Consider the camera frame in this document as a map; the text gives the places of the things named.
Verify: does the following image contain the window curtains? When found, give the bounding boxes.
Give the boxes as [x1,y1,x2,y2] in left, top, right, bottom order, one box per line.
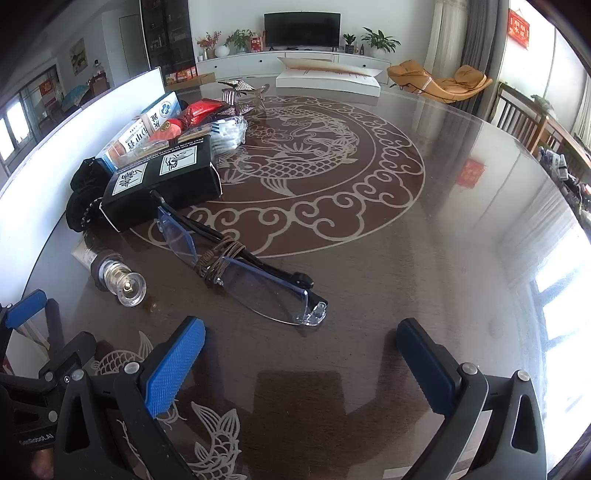
[425,0,511,116]

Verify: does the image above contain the blue white cream box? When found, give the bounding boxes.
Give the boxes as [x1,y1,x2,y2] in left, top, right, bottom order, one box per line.
[100,91,183,171]

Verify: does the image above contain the white board panel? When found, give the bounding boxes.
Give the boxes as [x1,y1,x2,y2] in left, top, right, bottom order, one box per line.
[0,66,167,370]

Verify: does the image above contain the red wall hanging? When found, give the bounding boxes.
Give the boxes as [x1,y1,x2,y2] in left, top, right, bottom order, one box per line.
[507,9,531,49]

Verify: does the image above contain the red snack packet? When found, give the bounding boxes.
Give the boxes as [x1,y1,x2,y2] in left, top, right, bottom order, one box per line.
[150,99,223,141]

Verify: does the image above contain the clear hair clip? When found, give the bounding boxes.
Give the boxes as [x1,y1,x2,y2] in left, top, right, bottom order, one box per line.
[217,79,271,116]

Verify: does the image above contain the green potted plant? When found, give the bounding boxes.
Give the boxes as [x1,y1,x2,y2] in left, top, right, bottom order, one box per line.
[226,28,256,54]

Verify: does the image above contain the orange lounge chair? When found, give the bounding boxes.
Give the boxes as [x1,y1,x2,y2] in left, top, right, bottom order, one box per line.
[387,60,494,100]

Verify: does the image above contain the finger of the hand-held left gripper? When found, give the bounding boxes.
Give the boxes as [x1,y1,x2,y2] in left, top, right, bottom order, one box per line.
[39,298,98,383]
[0,289,48,342]

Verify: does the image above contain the red flower plant in vase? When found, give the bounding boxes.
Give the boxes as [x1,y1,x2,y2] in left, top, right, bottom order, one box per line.
[196,31,223,61]

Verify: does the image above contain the black printed box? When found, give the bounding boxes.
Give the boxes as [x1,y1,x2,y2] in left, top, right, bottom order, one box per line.
[99,134,222,233]

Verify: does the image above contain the dark glass cabinet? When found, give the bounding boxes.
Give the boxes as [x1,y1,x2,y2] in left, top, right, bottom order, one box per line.
[141,0,197,77]

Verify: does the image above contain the black cloth pouch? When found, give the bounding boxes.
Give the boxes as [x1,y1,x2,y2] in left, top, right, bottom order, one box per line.
[66,158,112,233]

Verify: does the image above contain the large leafy potted plant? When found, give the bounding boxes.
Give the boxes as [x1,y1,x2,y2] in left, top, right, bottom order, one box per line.
[360,27,402,58]

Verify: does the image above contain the cardboard box of packets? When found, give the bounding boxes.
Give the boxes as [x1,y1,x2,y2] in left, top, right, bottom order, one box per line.
[165,67,217,90]

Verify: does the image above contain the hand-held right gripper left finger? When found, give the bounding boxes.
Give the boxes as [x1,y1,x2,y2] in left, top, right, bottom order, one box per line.
[52,316,206,480]

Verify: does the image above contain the black television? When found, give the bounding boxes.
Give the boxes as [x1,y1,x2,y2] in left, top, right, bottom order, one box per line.
[264,11,342,51]

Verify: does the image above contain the framed wall painting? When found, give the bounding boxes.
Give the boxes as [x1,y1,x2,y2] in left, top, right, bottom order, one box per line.
[69,38,88,75]

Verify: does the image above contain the wooden chair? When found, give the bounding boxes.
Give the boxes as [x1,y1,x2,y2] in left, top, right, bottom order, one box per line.
[496,82,555,148]

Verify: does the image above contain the small glass bottle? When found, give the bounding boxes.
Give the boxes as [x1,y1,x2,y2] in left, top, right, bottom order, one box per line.
[71,244,147,308]

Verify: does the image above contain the rimless glasses with string wrap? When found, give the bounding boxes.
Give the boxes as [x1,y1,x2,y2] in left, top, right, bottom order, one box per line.
[148,191,329,329]

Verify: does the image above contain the clear packet with orange card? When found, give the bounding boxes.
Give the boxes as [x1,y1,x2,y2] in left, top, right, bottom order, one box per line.
[102,138,171,174]

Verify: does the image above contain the white flat box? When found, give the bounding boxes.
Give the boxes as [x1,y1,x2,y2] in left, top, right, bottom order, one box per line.
[276,69,383,97]

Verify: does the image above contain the white television cabinet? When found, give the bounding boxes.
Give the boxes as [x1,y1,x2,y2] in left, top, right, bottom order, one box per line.
[196,50,398,85]

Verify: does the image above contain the cotton swab bundle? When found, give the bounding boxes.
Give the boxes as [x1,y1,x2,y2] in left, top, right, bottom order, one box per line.
[175,115,249,157]

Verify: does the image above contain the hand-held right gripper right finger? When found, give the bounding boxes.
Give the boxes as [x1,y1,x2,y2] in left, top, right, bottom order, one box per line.
[396,318,549,480]

